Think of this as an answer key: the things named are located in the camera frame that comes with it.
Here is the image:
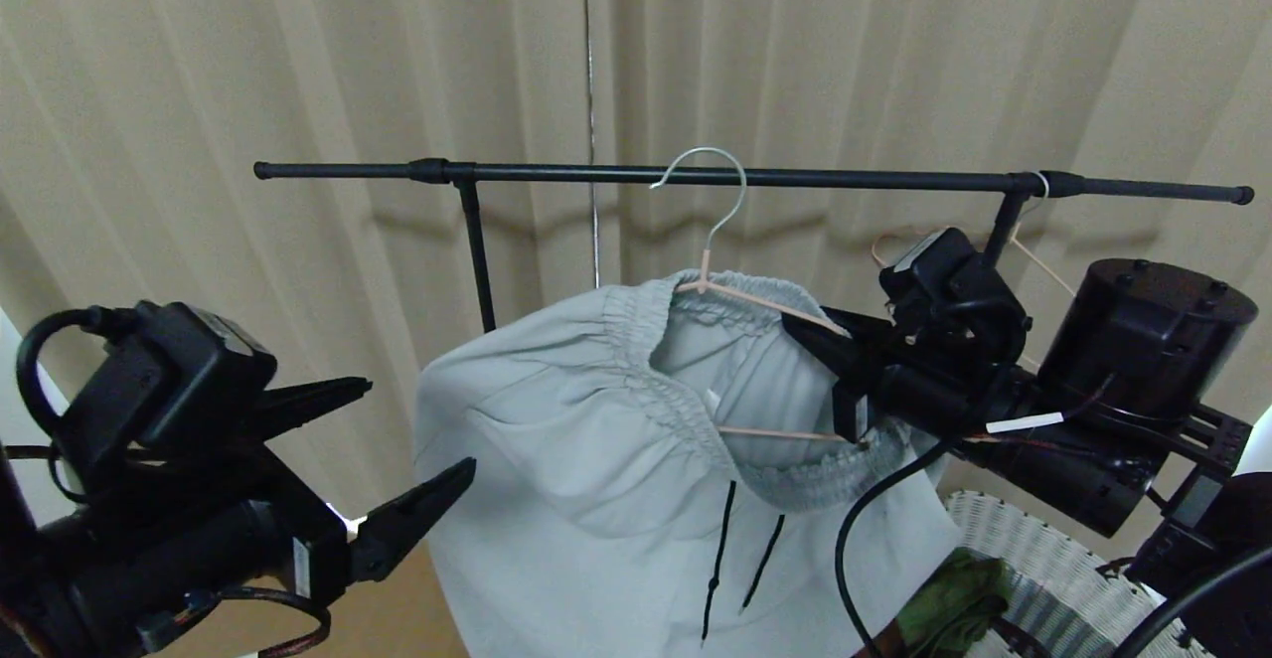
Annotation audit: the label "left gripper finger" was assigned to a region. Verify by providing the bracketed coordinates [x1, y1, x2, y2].
[248, 377, 374, 440]
[348, 457, 478, 584]

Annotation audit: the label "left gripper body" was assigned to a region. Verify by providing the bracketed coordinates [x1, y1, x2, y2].
[65, 494, 354, 654]

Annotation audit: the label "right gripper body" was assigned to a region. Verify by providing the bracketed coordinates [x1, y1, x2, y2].
[833, 360, 1015, 445]

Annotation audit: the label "pink clothes hanger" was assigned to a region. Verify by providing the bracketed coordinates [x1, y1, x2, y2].
[651, 146, 875, 445]
[872, 173, 1079, 301]

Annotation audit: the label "pale grey shorts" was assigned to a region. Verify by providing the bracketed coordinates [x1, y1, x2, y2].
[412, 270, 965, 658]

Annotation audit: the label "green garment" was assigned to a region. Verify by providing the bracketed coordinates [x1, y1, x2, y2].
[894, 549, 1015, 658]

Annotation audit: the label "white laundry basket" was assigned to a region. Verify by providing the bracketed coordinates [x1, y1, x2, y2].
[939, 489, 1218, 658]

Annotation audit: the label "black clothes rack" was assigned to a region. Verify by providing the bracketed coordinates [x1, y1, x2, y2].
[253, 156, 1255, 336]

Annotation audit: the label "beige curtain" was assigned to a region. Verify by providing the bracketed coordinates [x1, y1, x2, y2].
[0, 0, 1272, 560]

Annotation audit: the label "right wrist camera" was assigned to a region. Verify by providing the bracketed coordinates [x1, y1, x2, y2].
[879, 228, 1032, 371]

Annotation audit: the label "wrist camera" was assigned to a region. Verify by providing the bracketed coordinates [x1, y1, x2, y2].
[879, 228, 1032, 371]
[45, 300, 299, 515]

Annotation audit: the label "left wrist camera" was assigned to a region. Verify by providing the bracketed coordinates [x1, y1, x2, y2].
[45, 300, 299, 515]

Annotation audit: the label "black cable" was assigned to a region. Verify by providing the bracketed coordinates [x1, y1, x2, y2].
[15, 305, 135, 470]
[835, 434, 1272, 658]

